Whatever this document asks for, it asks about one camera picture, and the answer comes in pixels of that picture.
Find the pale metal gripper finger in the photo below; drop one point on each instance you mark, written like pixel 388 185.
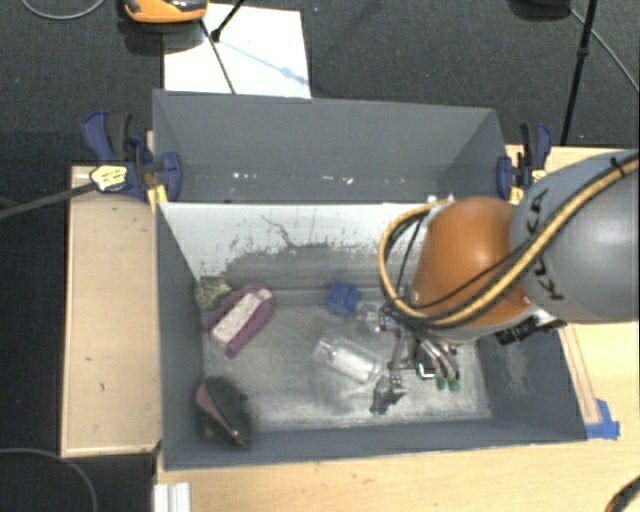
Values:
pixel 380 397
pixel 397 387

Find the small clear glass thing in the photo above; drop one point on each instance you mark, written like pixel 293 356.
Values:
pixel 371 319

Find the clear plastic bottle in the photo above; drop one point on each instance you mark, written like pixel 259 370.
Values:
pixel 347 359

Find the blue block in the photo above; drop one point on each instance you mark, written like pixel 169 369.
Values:
pixel 343 298

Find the maroon brush with black bristles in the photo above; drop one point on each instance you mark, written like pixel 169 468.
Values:
pixel 225 410

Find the purple brush with white bristles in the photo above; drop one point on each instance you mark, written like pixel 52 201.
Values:
pixel 240 317

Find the mottled grey-green stone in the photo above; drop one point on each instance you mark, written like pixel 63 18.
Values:
pixel 211 291

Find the grey metal bin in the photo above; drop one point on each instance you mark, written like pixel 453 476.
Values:
pixel 310 145

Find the pale wood board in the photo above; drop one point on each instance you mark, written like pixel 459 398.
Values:
pixel 112 320

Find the black cylinder on white bracket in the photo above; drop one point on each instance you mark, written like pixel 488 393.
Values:
pixel 517 332

